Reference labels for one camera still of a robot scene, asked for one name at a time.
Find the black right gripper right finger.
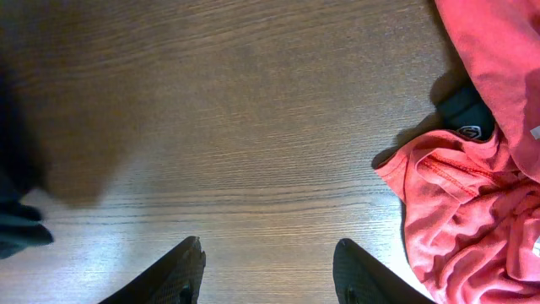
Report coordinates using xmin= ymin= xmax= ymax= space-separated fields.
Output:
xmin=332 ymin=238 xmax=434 ymax=304

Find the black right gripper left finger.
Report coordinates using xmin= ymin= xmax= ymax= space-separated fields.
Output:
xmin=100 ymin=236 xmax=206 ymax=304

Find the dark green t-shirt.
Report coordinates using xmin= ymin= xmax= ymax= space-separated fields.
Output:
xmin=1 ymin=65 xmax=54 ymax=259

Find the red printed t-shirt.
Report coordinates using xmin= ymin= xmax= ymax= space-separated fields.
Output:
xmin=376 ymin=0 xmax=539 ymax=303

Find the black garment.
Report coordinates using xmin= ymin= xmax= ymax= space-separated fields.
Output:
xmin=436 ymin=83 xmax=495 ymax=141

